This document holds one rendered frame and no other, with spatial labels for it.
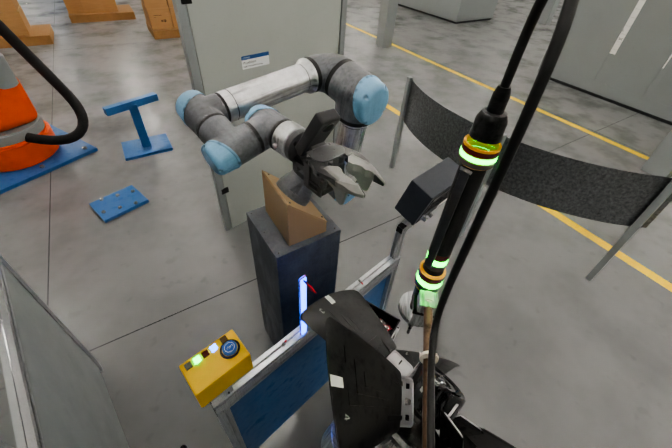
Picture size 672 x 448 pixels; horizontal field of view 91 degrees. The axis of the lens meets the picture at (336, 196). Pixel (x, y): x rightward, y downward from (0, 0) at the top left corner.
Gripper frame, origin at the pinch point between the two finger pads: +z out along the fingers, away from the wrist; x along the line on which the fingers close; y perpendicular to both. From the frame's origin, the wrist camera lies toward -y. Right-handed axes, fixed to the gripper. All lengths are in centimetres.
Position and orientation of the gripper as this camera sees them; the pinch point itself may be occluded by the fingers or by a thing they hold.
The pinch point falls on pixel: (369, 183)
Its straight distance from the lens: 57.9
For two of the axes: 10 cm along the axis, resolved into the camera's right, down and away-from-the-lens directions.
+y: -0.6, 7.7, 6.4
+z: 6.8, 5.0, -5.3
